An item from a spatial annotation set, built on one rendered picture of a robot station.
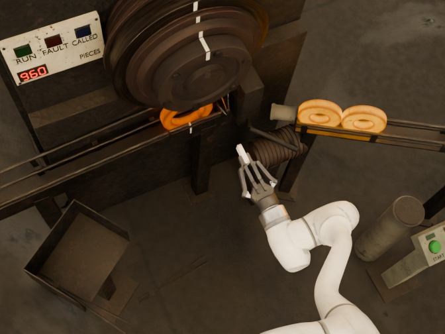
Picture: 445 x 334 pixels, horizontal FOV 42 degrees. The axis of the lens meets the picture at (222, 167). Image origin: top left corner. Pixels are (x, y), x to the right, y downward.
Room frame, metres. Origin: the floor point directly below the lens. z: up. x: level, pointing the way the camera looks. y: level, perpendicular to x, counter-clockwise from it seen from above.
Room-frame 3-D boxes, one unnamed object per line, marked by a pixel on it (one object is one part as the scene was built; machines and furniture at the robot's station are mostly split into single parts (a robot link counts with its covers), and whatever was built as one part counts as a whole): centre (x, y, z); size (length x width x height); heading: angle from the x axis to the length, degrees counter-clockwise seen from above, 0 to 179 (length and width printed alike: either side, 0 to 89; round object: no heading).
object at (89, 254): (0.42, 0.40, 0.36); 0.26 x 0.20 x 0.72; 159
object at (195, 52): (0.86, 0.10, 1.11); 0.28 x 0.06 x 0.28; 124
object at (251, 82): (1.09, -0.04, 0.68); 0.11 x 0.08 x 0.24; 34
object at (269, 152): (1.02, -0.20, 0.27); 0.22 x 0.13 x 0.53; 124
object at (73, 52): (0.84, 0.49, 1.15); 0.26 x 0.02 x 0.18; 124
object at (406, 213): (0.83, -0.70, 0.26); 0.12 x 0.12 x 0.52
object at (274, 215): (0.64, -0.19, 0.72); 0.09 x 0.06 x 0.09; 125
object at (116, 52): (0.94, 0.15, 1.11); 0.47 x 0.06 x 0.47; 124
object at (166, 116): (0.95, 0.15, 0.75); 0.18 x 0.03 x 0.18; 123
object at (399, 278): (0.72, -0.82, 0.31); 0.24 x 0.16 x 0.62; 124
